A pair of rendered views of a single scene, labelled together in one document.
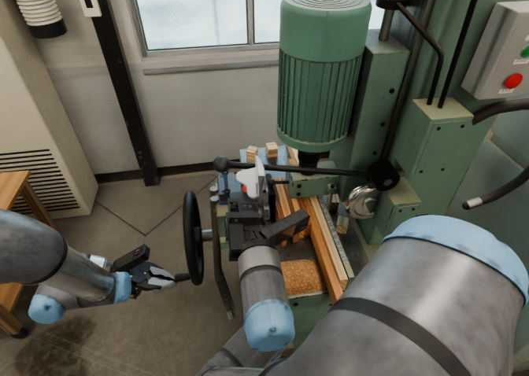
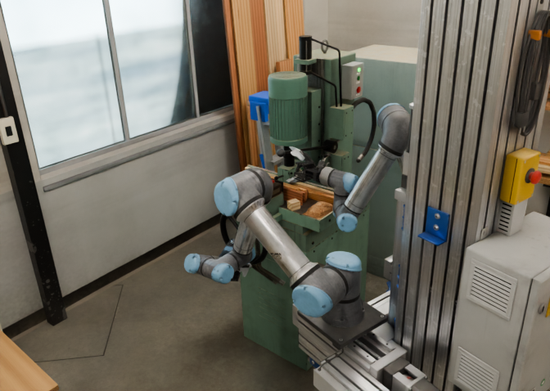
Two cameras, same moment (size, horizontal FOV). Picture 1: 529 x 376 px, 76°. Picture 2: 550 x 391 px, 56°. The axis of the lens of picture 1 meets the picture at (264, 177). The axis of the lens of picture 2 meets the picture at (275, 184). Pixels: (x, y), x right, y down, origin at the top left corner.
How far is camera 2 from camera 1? 1.75 m
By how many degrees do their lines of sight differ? 38
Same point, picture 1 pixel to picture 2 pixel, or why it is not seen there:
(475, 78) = (346, 92)
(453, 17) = (333, 72)
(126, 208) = (54, 350)
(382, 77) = (315, 101)
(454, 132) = (350, 114)
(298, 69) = (290, 105)
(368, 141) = (316, 135)
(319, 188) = not seen: hidden behind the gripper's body
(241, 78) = (128, 171)
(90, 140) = not seen: outside the picture
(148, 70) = (48, 186)
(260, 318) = (349, 177)
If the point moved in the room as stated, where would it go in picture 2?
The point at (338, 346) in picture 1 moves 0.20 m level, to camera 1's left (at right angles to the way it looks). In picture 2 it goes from (391, 117) to (354, 129)
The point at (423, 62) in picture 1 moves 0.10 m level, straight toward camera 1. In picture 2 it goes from (328, 91) to (336, 96)
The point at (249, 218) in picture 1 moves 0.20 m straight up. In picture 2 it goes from (310, 164) to (310, 117)
